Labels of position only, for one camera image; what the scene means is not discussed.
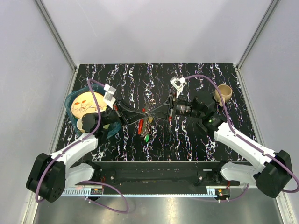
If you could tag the teal plastic container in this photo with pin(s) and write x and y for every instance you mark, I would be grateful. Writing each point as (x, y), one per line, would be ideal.
(96, 88)

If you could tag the black base bar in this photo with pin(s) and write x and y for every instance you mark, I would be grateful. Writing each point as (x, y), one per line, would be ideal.
(196, 173)

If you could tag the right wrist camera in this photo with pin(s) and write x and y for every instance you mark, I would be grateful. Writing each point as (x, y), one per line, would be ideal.
(178, 83)

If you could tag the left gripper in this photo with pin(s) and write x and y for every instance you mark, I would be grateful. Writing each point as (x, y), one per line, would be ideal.
(132, 115)

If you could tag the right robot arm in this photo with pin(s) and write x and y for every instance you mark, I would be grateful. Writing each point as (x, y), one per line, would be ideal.
(269, 170)

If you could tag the metal key holder red handle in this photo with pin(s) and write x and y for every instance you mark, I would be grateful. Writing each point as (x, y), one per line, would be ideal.
(144, 127)

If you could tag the painted round plate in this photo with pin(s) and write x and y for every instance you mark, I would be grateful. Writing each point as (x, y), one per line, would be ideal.
(84, 103)

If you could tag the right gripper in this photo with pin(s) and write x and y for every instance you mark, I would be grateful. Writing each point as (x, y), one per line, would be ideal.
(162, 112)

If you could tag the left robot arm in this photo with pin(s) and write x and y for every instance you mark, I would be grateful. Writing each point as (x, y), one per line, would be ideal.
(51, 174)

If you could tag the beige ceramic mug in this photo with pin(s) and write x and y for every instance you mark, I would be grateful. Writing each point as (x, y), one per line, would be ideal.
(225, 91)

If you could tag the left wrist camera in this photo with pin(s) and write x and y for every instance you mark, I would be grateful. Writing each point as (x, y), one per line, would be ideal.
(109, 98)

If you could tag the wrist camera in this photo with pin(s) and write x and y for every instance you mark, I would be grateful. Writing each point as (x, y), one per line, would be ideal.
(178, 83)
(109, 98)

